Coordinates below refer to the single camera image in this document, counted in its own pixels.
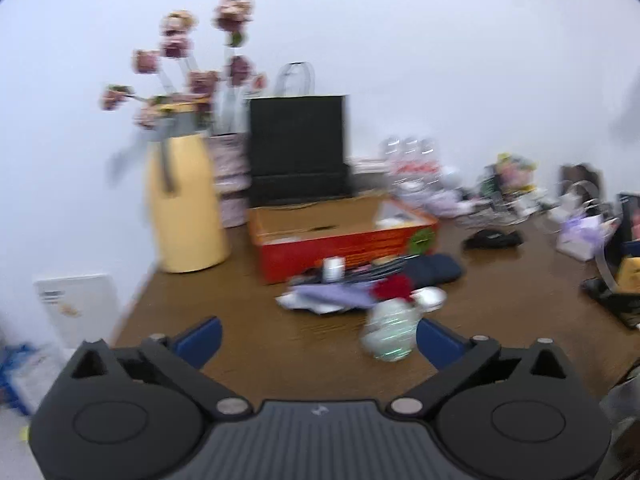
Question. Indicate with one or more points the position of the pink snack packet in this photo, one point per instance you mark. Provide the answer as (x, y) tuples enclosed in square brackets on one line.
[(515, 173)]

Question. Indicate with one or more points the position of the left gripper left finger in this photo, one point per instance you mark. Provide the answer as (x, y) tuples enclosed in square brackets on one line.
[(139, 412)]

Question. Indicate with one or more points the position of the brown leather bag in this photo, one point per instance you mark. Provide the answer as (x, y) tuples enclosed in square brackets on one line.
[(581, 181)]

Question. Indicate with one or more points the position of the water bottle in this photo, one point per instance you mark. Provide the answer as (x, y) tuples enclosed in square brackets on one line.
[(392, 154), (430, 163), (411, 166)]

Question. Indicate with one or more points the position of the water bottle middle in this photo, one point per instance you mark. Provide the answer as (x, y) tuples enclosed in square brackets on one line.
[(411, 166)]

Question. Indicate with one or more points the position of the water bottle left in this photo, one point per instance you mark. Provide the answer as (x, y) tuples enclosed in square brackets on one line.
[(392, 154)]

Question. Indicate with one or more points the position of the small white round lid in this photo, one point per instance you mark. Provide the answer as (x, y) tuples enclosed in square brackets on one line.
[(333, 269)]

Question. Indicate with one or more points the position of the iridescent plastic bag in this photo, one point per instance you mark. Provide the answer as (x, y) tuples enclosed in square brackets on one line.
[(389, 333)]

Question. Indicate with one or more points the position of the purple textured vase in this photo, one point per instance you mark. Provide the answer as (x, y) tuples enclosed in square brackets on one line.
[(231, 176)]

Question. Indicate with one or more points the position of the yellow paper cup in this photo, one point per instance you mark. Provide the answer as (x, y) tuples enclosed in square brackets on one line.
[(628, 276)]

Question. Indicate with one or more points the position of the pink dried rose bouquet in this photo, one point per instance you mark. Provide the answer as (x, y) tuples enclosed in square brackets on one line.
[(214, 96)]

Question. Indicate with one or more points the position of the purple gift bag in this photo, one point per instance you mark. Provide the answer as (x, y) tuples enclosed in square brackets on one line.
[(582, 237)]

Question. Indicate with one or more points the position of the purple scrunchie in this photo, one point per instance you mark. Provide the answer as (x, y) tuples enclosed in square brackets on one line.
[(447, 204)]

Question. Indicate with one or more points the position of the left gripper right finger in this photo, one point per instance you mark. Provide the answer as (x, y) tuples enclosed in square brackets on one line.
[(505, 413)]

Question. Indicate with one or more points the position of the blue white pamphlets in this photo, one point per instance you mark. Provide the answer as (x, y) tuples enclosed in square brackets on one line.
[(24, 378)]

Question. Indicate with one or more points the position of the navy blue zip case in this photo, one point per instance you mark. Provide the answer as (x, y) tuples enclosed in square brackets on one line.
[(431, 270)]

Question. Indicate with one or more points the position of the purple drawstring pouch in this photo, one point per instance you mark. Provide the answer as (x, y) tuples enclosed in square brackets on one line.
[(328, 298)]

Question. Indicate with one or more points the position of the yellow thermos jug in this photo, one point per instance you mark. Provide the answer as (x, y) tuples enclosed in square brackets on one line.
[(181, 193)]

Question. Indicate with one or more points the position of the red cardboard box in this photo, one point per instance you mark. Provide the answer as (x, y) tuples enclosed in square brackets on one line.
[(292, 239)]

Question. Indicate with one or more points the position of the black paper shopping bag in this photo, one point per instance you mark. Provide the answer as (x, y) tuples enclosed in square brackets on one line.
[(296, 143)]

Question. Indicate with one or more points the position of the water bottle right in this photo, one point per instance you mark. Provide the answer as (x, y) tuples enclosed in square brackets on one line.
[(430, 163)]

